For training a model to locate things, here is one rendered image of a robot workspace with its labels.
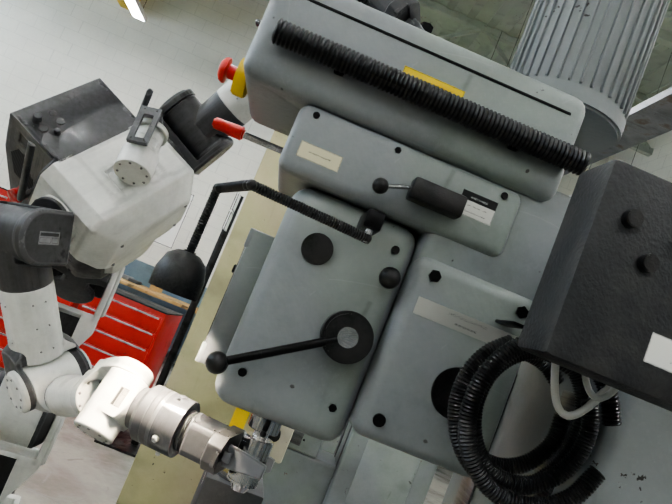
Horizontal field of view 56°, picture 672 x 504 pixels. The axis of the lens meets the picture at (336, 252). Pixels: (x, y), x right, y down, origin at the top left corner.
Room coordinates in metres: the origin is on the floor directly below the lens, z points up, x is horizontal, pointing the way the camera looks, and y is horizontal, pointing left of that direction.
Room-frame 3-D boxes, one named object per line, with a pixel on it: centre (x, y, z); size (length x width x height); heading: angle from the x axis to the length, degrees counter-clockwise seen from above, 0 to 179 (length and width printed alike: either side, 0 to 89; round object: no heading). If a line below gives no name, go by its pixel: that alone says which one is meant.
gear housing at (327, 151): (0.97, -0.04, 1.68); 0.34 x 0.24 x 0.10; 94
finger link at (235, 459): (0.93, 0.01, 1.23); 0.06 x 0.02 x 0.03; 79
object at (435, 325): (0.98, -0.19, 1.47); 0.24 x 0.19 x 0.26; 4
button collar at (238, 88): (0.95, 0.23, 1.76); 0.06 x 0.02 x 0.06; 4
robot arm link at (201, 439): (0.98, 0.09, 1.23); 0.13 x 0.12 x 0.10; 169
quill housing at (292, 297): (0.97, 0.00, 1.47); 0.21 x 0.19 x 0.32; 4
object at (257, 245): (0.96, 0.11, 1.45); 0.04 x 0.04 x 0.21; 4
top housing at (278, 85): (0.97, -0.01, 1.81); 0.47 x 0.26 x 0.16; 94
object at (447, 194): (0.83, -0.07, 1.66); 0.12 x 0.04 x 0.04; 94
